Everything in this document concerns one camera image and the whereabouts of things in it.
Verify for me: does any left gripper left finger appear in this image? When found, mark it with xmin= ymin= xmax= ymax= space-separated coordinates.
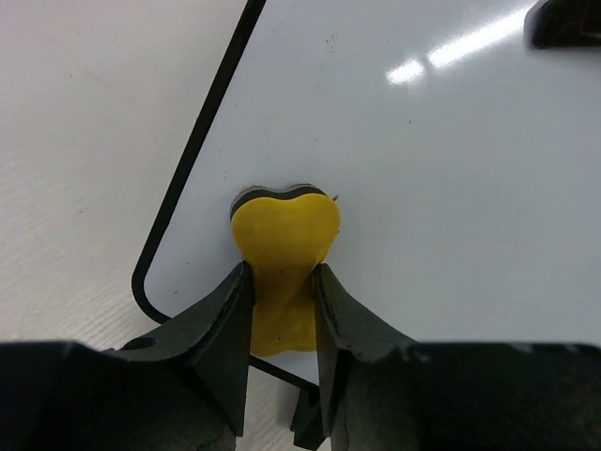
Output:
xmin=1 ymin=263 xmax=249 ymax=450

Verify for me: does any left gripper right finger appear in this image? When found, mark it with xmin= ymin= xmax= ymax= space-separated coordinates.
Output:
xmin=313 ymin=264 xmax=600 ymax=450

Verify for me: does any yellow bone-shaped eraser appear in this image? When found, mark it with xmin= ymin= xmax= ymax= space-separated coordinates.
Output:
xmin=230 ymin=184 xmax=341 ymax=358

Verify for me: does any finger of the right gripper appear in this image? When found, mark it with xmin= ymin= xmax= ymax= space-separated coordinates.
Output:
xmin=524 ymin=0 xmax=600 ymax=49

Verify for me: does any small black-framed whiteboard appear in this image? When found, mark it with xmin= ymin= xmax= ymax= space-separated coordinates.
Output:
xmin=131 ymin=0 xmax=601 ymax=447

